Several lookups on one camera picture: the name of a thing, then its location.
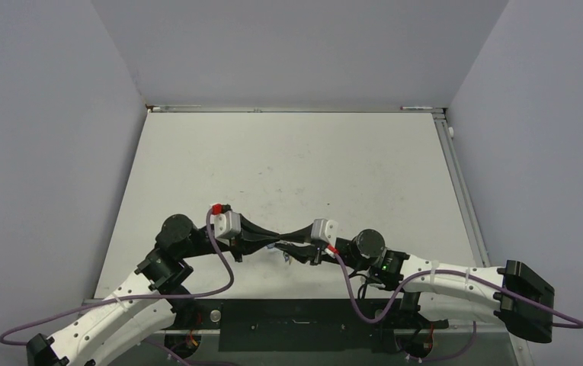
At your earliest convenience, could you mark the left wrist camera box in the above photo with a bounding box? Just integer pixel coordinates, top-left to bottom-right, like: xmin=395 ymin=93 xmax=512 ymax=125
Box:
xmin=210 ymin=204 xmax=242 ymax=240

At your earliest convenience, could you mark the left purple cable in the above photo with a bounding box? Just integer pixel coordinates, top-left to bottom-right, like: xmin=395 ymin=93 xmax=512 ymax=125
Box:
xmin=0 ymin=209 xmax=235 ymax=347

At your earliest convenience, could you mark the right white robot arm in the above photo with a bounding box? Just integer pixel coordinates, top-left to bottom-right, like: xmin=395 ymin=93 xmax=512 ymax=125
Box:
xmin=275 ymin=224 xmax=555 ymax=344

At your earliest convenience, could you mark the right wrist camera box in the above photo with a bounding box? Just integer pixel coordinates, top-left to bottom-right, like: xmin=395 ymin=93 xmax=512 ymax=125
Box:
xmin=312 ymin=218 xmax=338 ymax=258

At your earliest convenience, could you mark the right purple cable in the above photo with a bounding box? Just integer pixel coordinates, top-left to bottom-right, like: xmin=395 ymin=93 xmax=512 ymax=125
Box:
xmin=331 ymin=249 xmax=583 ymax=330

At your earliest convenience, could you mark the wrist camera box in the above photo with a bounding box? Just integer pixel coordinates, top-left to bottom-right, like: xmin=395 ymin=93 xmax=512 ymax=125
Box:
xmin=312 ymin=218 xmax=338 ymax=258
xmin=210 ymin=204 xmax=242 ymax=240

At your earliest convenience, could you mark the purple cable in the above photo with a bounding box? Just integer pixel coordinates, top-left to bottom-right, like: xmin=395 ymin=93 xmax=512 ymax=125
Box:
xmin=331 ymin=249 xmax=583 ymax=330
xmin=0 ymin=209 xmax=235 ymax=347

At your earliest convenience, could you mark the aluminium table frame rail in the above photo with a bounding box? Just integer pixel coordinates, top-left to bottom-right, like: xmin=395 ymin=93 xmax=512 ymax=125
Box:
xmin=421 ymin=118 xmax=506 ymax=329

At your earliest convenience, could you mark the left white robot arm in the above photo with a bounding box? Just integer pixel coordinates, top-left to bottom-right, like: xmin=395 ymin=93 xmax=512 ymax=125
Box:
xmin=25 ymin=204 xmax=283 ymax=365

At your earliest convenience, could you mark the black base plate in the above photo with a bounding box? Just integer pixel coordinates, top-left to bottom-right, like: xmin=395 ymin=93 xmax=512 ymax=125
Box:
xmin=164 ymin=299 xmax=449 ymax=354

